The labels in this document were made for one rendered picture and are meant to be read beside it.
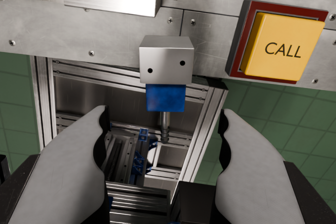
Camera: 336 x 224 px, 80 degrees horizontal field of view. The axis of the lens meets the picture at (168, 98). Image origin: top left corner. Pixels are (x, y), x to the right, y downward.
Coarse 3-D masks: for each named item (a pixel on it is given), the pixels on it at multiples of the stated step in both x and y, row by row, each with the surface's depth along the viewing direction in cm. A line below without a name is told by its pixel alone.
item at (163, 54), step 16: (144, 48) 18; (160, 48) 18; (176, 48) 18; (192, 48) 18; (144, 64) 19; (160, 64) 19; (176, 64) 19; (192, 64) 19; (144, 80) 19; (160, 80) 19; (176, 80) 19; (160, 96) 22; (176, 96) 22; (160, 112) 24
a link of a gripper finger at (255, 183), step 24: (240, 120) 11; (240, 144) 9; (264, 144) 9; (240, 168) 8; (264, 168) 8; (216, 192) 7; (240, 192) 7; (264, 192) 7; (288, 192) 7; (216, 216) 6; (240, 216) 6; (264, 216) 6; (288, 216) 6
